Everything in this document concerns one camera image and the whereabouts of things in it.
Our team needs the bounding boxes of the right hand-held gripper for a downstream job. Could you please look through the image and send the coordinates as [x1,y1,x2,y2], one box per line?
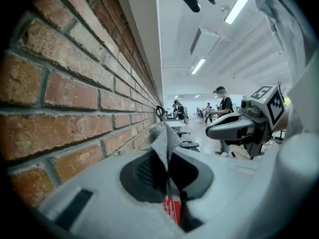
[205,84,286,159]

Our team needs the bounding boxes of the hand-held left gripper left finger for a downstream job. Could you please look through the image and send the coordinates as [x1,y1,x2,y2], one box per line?
[37,149,185,239]

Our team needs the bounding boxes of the white ceiling air unit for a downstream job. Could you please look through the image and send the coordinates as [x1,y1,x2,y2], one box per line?
[190,28,220,56]

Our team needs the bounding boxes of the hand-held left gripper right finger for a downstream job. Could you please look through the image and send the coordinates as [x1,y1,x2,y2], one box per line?
[169,147,295,239]

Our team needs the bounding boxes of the grey cloth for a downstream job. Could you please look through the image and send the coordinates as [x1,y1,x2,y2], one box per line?
[149,121,184,199]

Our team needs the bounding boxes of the red fire extinguisher box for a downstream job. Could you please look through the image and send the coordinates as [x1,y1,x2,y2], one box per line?
[162,195,181,226]

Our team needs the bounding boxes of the person's light trousers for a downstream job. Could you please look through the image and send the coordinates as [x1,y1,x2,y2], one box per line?
[276,132,319,209]

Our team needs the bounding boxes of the white table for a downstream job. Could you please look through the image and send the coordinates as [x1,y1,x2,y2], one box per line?
[165,119,187,129]

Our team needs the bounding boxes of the long ceiling light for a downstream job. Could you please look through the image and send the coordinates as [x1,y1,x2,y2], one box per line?
[191,58,206,75]
[224,0,252,24]

